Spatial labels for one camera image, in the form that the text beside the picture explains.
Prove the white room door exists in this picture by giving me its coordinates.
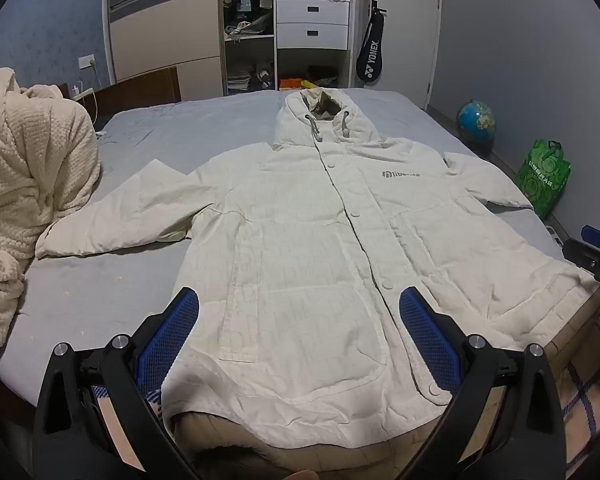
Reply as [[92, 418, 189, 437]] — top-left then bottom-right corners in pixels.
[[352, 0, 443, 111]]

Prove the green shopping bag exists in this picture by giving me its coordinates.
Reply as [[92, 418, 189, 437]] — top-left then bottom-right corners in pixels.
[[512, 139, 572, 220]]

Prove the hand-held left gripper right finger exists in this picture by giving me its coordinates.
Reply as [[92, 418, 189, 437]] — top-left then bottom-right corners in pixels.
[[397, 286, 567, 480]]

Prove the white drawer unit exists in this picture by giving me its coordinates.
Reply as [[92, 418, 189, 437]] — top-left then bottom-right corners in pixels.
[[275, 0, 351, 51]]

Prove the stack of magazines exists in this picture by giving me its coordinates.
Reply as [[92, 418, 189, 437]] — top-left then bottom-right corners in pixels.
[[227, 67, 251, 94]]

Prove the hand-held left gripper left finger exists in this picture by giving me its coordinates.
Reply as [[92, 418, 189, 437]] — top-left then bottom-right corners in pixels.
[[32, 287, 201, 480]]

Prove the plush toy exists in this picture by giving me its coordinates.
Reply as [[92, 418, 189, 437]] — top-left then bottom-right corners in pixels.
[[252, 62, 275, 92]]

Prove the black racket bag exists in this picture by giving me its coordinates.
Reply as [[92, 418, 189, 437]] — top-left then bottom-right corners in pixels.
[[355, 10, 387, 83]]

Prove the blue plaid cloth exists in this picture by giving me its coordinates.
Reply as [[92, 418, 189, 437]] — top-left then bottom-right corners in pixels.
[[560, 360, 600, 463]]

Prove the white hooded coat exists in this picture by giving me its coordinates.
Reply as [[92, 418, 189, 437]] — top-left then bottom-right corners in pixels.
[[34, 87, 600, 453]]

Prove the bed with grey sheet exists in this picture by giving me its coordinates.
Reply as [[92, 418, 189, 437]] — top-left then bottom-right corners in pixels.
[[0, 87, 600, 461]]

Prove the white open wardrobe shelf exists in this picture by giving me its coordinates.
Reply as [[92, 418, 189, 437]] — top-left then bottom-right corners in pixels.
[[222, 0, 353, 96]]

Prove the cream knitted blanket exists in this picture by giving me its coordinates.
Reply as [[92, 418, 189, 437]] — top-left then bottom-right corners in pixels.
[[0, 66, 102, 356]]

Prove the beige wardrobe sliding door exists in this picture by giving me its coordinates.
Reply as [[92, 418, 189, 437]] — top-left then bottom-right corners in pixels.
[[107, 0, 226, 86]]

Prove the brown wooden headboard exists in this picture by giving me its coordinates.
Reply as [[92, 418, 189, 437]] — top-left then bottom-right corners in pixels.
[[57, 66, 182, 117]]

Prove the blue globe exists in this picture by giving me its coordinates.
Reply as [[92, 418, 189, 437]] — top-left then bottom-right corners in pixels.
[[455, 100, 497, 153]]

